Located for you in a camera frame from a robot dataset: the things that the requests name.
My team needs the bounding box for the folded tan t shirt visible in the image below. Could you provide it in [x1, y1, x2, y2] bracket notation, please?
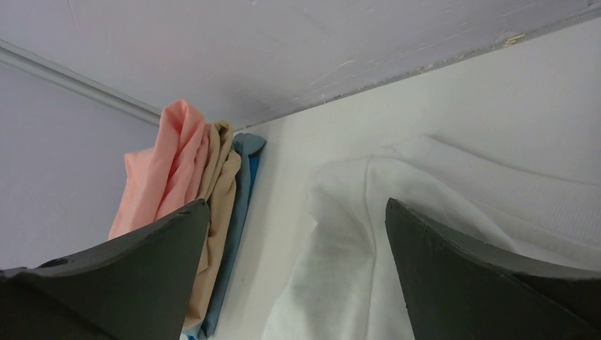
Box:
[183, 120, 241, 329]

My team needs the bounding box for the folded pink t shirt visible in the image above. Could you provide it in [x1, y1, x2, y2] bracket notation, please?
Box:
[108, 100, 209, 239]

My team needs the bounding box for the left aluminium frame post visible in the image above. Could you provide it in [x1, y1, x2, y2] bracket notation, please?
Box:
[1, 40, 161, 126]

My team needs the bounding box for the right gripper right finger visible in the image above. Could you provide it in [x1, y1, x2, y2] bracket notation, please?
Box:
[386, 199, 600, 339]

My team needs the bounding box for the white t shirt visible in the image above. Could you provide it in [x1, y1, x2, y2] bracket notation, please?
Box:
[262, 136, 600, 339]

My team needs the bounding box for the folded grey-blue t shirt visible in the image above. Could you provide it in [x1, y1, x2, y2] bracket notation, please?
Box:
[197, 132, 268, 340]

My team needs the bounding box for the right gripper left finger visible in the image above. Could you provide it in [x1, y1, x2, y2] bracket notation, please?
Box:
[1, 199, 210, 339]

